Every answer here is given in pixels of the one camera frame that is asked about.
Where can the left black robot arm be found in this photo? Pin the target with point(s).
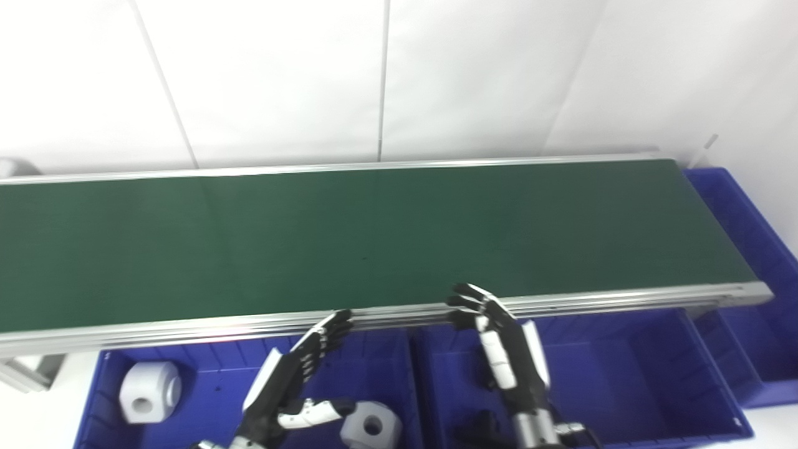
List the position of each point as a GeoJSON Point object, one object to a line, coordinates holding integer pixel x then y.
{"type": "Point", "coordinates": [243, 444]}

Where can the black flanged machine part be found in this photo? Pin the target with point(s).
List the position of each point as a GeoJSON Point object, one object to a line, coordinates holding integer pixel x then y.
{"type": "Point", "coordinates": [483, 430]}

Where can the green conveyor belt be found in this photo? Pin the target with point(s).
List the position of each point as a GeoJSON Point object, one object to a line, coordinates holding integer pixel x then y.
{"type": "Point", "coordinates": [187, 333]}
{"type": "Point", "coordinates": [374, 237]}

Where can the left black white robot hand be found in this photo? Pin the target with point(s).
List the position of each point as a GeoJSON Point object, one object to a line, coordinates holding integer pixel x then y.
{"type": "Point", "coordinates": [274, 386]}

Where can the white block part with hole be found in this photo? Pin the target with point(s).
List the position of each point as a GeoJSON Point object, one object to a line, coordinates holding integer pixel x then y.
{"type": "Point", "coordinates": [389, 430]}
{"type": "Point", "coordinates": [156, 383]}

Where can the aluminium conveyor leg profile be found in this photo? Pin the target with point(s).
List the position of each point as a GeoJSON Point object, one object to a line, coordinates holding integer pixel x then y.
{"type": "Point", "coordinates": [31, 371]}

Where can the blue plastic bin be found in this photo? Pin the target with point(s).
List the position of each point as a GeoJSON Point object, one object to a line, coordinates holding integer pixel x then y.
{"type": "Point", "coordinates": [623, 374]}
{"type": "Point", "coordinates": [206, 386]}
{"type": "Point", "coordinates": [742, 212]}

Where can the grey conveyor motor housing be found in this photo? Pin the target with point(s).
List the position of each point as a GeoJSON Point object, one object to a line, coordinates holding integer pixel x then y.
{"type": "Point", "coordinates": [15, 167]}

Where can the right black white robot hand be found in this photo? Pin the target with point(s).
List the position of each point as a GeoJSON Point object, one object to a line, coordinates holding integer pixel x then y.
{"type": "Point", "coordinates": [523, 368]}

